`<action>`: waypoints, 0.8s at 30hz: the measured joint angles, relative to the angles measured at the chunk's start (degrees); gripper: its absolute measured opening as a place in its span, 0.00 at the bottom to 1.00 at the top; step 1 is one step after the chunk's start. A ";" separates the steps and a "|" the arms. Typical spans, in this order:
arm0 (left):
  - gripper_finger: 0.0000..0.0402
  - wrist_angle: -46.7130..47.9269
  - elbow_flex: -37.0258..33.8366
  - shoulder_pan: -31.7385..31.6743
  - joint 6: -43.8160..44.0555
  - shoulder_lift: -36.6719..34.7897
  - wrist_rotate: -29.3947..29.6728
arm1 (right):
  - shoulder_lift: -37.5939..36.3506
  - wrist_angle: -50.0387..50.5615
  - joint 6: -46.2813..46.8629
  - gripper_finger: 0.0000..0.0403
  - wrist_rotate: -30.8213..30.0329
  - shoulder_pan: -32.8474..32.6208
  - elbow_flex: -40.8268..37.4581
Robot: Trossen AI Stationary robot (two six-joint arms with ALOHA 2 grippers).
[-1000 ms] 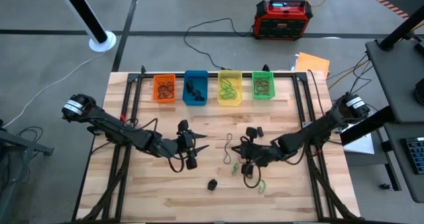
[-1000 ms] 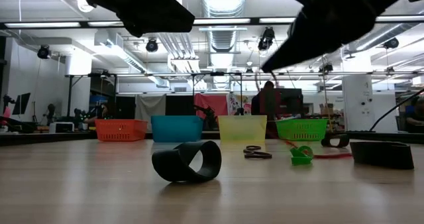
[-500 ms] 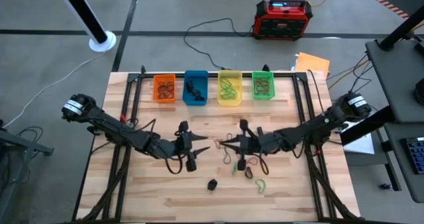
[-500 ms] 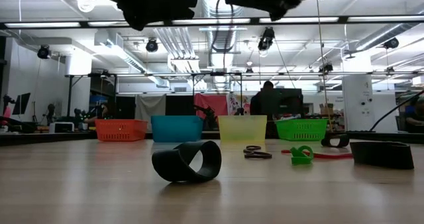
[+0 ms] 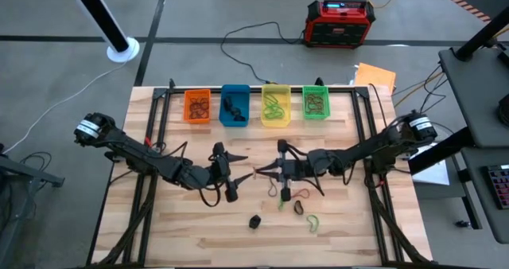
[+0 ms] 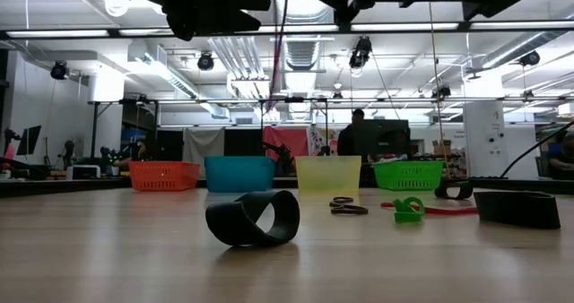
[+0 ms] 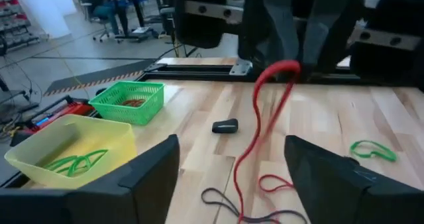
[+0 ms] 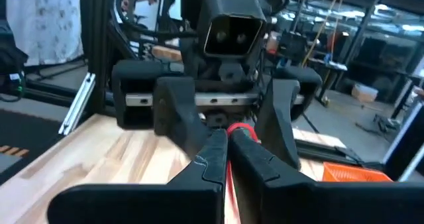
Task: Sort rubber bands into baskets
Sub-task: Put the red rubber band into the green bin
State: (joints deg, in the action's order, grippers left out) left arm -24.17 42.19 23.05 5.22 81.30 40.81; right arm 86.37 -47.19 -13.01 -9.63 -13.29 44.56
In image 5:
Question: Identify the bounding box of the grey desk with keyboard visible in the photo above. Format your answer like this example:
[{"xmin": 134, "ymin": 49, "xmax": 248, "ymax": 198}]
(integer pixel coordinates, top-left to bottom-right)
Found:
[{"xmin": 460, "ymin": 146, "xmax": 509, "ymax": 245}]

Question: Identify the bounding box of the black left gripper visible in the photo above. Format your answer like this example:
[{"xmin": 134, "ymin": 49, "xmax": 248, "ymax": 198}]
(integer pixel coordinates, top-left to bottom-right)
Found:
[{"xmin": 197, "ymin": 142, "xmax": 255, "ymax": 204}]

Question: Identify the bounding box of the black keyboard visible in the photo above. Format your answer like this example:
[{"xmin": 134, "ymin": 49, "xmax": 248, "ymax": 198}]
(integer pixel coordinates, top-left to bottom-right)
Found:
[{"xmin": 482, "ymin": 164, "xmax": 509, "ymax": 211}]

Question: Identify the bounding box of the black round desk object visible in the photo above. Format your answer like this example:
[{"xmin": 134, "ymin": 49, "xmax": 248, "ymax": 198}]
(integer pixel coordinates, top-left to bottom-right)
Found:
[{"xmin": 496, "ymin": 101, "xmax": 509, "ymax": 127}]

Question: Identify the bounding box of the clear plastic sleeve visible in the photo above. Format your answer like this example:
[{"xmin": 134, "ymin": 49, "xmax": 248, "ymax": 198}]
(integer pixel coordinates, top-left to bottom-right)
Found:
[{"xmin": 348, "ymin": 64, "xmax": 361, "ymax": 86}]

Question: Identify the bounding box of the black cable bundle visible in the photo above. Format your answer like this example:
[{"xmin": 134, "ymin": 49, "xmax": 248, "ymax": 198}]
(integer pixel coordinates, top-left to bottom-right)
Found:
[{"xmin": 419, "ymin": 64, "xmax": 449, "ymax": 119}]

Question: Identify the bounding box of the black vertical post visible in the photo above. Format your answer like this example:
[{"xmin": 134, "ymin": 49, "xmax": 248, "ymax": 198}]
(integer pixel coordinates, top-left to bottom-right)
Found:
[{"xmin": 454, "ymin": 6, "xmax": 509, "ymax": 62}]

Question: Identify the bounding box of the black diagonal beam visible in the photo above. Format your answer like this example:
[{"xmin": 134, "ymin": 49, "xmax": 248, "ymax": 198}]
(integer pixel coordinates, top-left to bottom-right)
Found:
[{"xmin": 408, "ymin": 126, "xmax": 475, "ymax": 175}]

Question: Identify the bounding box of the green mesh basket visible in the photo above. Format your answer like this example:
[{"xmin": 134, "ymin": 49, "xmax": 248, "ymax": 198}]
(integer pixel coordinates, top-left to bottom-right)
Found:
[{"xmin": 301, "ymin": 85, "xmax": 332, "ymax": 121}]

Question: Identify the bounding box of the red portable power station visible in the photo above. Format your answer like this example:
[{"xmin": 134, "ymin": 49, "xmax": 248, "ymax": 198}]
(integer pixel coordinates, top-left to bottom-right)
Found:
[{"xmin": 304, "ymin": 0, "xmax": 377, "ymax": 49}]

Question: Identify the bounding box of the white floor cable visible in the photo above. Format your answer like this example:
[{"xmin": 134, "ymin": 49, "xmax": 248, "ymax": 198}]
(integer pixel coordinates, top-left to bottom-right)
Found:
[{"xmin": 2, "ymin": 60, "xmax": 130, "ymax": 154}]

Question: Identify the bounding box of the grey metal stand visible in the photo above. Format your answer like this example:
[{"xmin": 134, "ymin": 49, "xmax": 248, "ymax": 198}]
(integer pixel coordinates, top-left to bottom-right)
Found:
[{"xmin": 0, "ymin": 141, "xmax": 67, "ymax": 269}]

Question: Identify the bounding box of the white paper sheet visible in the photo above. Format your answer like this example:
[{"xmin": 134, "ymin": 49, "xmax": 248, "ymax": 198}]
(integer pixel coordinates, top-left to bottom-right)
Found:
[{"xmin": 409, "ymin": 138, "xmax": 451, "ymax": 187}]

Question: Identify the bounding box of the yellow translucent plastic bin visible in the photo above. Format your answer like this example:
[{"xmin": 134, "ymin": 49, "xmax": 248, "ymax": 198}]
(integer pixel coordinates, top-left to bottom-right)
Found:
[{"xmin": 261, "ymin": 84, "xmax": 293, "ymax": 128}]

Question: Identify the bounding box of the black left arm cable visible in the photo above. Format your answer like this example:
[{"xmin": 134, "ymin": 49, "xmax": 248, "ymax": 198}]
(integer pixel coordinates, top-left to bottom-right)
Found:
[{"xmin": 158, "ymin": 141, "xmax": 223, "ymax": 209}]

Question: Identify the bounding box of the black aluminium table frame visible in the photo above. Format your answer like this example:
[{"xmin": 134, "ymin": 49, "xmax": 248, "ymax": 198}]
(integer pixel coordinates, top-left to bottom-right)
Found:
[{"xmin": 91, "ymin": 77, "xmax": 434, "ymax": 269}]

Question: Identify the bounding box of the orange paper envelope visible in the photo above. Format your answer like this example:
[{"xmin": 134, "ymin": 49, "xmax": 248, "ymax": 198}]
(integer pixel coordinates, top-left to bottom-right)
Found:
[{"xmin": 353, "ymin": 62, "xmax": 398, "ymax": 96}]

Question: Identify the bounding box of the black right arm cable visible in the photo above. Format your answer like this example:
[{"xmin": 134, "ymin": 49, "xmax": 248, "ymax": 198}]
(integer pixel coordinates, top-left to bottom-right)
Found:
[{"xmin": 286, "ymin": 141, "xmax": 359, "ymax": 198}]

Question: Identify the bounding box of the orange mesh basket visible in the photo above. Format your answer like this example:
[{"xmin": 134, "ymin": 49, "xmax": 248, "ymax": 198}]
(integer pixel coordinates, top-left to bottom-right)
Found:
[{"xmin": 183, "ymin": 88, "xmax": 212, "ymax": 125}]

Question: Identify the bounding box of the blue plastic bin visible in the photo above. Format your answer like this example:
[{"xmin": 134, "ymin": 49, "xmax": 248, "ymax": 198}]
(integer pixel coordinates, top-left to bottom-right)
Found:
[{"xmin": 219, "ymin": 84, "xmax": 252, "ymax": 128}]

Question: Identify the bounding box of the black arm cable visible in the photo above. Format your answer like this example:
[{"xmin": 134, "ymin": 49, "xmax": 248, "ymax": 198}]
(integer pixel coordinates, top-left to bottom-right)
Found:
[
  {"xmin": 158, "ymin": 141, "xmax": 223, "ymax": 209},
  {"xmin": 286, "ymin": 141, "xmax": 359, "ymax": 198}
]

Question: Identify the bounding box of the black power cable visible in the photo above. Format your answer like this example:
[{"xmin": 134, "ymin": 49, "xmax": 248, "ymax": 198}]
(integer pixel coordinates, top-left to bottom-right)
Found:
[{"xmin": 220, "ymin": 21, "xmax": 306, "ymax": 85}]

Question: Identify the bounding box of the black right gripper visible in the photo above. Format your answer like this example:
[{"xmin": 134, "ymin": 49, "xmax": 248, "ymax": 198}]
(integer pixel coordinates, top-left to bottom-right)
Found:
[{"xmin": 255, "ymin": 138, "xmax": 316, "ymax": 203}]

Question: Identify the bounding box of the black post with white base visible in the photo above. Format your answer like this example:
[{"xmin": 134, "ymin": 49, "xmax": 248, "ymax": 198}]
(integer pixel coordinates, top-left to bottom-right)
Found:
[{"xmin": 63, "ymin": 0, "xmax": 141, "ymax": 64}]

